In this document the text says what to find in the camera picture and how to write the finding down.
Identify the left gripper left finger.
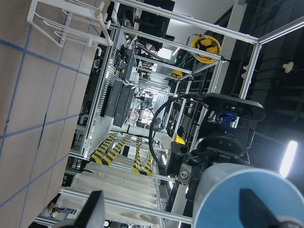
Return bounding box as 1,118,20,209
73,190,105,228

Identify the yellow hard hat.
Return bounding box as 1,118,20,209
190,34,221,64

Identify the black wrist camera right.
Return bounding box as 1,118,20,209
203,93,266,121

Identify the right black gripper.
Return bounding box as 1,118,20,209
166,133,250,201

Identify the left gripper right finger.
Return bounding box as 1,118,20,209
239,189,289,228

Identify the pale blue cup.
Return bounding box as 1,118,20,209
192,163,304,228

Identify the white wire cup rack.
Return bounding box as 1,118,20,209
27,0,113,48

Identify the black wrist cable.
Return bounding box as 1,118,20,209
148,94,205,166

